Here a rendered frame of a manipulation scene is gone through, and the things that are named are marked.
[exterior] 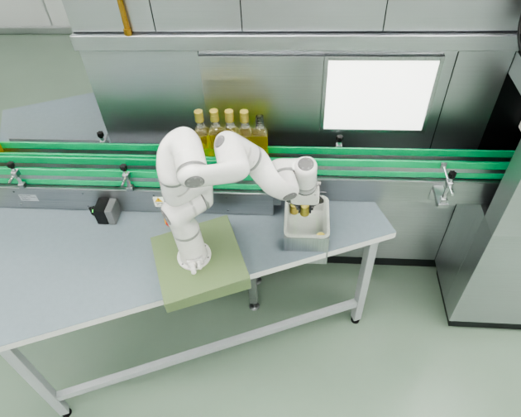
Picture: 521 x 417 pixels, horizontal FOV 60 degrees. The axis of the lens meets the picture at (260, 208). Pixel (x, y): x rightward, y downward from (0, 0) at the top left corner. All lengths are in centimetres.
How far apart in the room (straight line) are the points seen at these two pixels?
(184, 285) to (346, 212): 74
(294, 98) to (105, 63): 76
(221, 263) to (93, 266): 51
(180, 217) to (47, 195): 80
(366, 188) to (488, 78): 60
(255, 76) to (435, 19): 66
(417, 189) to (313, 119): 51
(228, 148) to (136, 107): 88
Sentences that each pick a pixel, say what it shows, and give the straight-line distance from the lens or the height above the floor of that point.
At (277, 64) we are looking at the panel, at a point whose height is 129.
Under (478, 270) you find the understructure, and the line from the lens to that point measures 217.
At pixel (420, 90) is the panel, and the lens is 189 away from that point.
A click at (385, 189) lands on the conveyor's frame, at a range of 194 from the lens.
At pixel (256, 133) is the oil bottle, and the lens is 178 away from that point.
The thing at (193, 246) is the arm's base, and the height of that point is 93.
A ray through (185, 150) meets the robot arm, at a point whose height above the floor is 140.
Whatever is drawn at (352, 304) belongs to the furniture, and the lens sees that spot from 232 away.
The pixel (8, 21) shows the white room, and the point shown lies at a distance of 586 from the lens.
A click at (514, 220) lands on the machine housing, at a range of 196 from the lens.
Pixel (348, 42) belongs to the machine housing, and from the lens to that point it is 176.
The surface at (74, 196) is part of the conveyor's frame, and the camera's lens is 206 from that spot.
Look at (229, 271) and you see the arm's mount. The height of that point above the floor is 82.
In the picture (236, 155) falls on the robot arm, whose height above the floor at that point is 138.
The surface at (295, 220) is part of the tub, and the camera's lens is 186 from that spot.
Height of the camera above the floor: 215
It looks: 46 degrees down
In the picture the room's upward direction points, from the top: 3 degrees counter-clockwise
